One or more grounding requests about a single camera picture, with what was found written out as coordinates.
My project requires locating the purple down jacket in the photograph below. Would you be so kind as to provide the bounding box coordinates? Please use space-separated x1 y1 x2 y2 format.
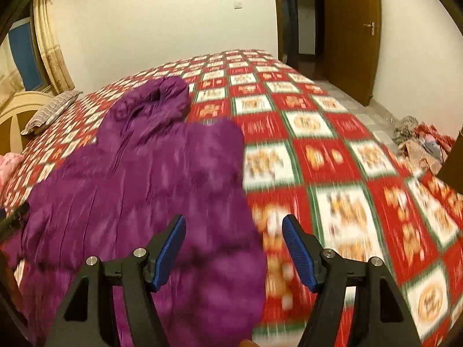
5 77 266 346

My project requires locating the pile of clothes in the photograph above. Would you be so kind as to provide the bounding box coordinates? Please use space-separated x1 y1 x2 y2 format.
392 116 456 175

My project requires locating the pink floral pillow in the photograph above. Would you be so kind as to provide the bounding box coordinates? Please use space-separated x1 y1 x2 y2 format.
0 152 24 192

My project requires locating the cream wooden headboard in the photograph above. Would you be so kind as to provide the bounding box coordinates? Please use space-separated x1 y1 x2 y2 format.
0 91 53 155

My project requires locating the grey striped pillow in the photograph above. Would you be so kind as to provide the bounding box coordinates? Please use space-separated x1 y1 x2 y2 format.
21 90 82 136

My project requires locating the dark wooden furniture corner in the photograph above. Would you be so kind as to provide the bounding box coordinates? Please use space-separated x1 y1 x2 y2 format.
437 129 463 194

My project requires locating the red checkered bed sheet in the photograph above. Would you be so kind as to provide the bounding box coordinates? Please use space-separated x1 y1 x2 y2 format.
1 50 462 346

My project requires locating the beige floral curtain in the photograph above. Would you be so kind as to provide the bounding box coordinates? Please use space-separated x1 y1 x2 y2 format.
32 0 75 94

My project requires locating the blue window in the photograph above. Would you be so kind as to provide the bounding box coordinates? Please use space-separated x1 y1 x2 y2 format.
8 17 46 91

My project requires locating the brown wooden door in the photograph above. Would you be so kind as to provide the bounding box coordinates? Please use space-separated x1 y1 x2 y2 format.
324 0 381 106

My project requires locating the metal door handle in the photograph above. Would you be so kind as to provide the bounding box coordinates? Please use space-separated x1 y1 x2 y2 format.
363 22 375 36

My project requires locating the dark wooden door frame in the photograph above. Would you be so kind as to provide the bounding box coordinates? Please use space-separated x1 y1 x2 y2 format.
271 0 327 71

